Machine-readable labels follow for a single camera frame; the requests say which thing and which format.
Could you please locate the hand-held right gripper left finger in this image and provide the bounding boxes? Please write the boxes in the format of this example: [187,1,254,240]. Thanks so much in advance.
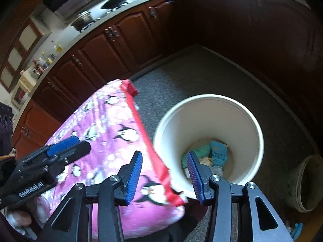
[38,151,143,242]

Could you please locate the pink penguin blanket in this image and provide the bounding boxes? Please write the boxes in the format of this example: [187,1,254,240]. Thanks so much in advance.
[33,79,188,237]

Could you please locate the blue plastic scrap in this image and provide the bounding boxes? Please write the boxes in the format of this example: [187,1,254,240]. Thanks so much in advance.
[290,222,304,236]

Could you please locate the gas stove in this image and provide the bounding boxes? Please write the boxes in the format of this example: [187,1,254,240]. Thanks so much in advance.
[78,0,132,33]

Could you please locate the blue snack packet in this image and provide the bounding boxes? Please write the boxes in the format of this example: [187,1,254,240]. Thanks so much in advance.
[210,141,229,167]

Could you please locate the cream microwave oven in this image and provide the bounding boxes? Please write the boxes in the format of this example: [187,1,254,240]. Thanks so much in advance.
[11,81,34,106]

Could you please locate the white bucket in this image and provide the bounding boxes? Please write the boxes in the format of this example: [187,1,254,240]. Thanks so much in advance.
[153,94,264,200]

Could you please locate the glass-door wall cabinet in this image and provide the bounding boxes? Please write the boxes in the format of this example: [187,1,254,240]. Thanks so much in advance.
[0,18,51,92]

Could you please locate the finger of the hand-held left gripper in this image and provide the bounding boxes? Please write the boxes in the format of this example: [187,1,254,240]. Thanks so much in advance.
[45,141,92,179]
[18,137,81,168]

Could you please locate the wooden base cabinets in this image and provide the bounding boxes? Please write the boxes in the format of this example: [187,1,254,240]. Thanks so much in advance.
[11,0,323,157]

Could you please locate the metal cooking pot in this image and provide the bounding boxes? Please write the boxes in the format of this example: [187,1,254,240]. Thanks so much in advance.
[71,10,94,31]

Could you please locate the orange white snack packet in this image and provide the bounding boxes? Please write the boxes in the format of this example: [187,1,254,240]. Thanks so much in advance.
[199,156,215,168]

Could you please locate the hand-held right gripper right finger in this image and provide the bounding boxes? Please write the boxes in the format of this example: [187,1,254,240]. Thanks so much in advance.
[187,151,294,242]

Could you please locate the person's left hand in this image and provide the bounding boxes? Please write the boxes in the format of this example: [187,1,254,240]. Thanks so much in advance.
[5,208,33,230]

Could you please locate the grey dirty bucket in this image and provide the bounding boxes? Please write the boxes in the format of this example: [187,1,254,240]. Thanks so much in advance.
[286,154,323,213]

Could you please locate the row of condiment bottles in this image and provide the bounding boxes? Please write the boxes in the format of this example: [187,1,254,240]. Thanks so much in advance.
[30,42,63,77]

